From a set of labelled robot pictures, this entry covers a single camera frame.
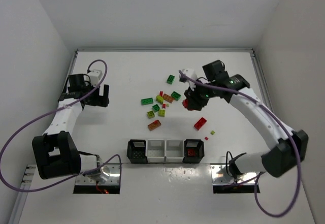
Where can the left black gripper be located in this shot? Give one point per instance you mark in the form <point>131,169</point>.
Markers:
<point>95,97</point>

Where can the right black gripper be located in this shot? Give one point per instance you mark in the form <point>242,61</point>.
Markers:
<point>194,98</point>

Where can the long red lego brick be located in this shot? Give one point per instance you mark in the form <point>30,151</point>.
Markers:
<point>200,123</point>

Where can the red square lego brick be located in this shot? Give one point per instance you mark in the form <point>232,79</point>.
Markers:
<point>191,152</point>

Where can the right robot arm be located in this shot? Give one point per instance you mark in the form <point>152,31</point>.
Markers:
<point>287,147</point>

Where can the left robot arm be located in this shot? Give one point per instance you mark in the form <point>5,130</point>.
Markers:
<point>55,152</point>

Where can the green lego brick right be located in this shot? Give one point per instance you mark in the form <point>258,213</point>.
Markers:
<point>176,96</point>

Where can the tan lego plate upper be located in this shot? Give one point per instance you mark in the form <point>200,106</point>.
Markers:
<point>167,98</point>

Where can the tan lego plate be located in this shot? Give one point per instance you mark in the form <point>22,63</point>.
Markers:
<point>154,126</point>
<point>167,98</point>

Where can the far green lego brick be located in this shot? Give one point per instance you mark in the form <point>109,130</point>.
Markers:
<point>170,79</point>

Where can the lime curved lego brick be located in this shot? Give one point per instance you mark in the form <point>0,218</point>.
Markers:
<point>159,99</point>

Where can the dark green square lego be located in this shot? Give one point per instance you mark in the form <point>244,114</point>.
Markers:
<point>155,108</point>

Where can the long green lego brick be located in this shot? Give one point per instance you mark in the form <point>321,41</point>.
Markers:
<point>146,101</point>

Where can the far right black bin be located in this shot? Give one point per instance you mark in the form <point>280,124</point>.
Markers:
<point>196,144</point>

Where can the black bin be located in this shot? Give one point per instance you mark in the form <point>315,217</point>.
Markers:
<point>136,151</point>
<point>196,144</point>

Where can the tan lego plate lower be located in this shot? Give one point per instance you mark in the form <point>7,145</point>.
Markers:
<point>154,126</point>

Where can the right white bin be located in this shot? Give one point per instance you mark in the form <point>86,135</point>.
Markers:
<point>174,151</point>

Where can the white bin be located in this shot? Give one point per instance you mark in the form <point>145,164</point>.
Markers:
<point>155,151</point>
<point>174,151</point>

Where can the far left black bin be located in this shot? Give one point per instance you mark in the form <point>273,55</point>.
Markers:
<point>136,151</point>

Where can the left white bin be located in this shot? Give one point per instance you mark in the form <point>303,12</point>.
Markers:
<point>155,151</point>

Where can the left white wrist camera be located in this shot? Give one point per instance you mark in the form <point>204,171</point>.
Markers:
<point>95,77</point>

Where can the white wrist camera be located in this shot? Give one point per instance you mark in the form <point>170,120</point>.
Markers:
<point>95,77</point>
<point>188,75</point>

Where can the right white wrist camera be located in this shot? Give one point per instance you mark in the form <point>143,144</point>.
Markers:
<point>188,75</point>

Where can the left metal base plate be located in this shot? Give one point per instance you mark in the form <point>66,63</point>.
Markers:
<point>108,175</point>

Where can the metal base plate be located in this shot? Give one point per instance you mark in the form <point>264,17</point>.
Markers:
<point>221,178</point>
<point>108,175</point>

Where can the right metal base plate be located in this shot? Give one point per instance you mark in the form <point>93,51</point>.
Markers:
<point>221,178</point>

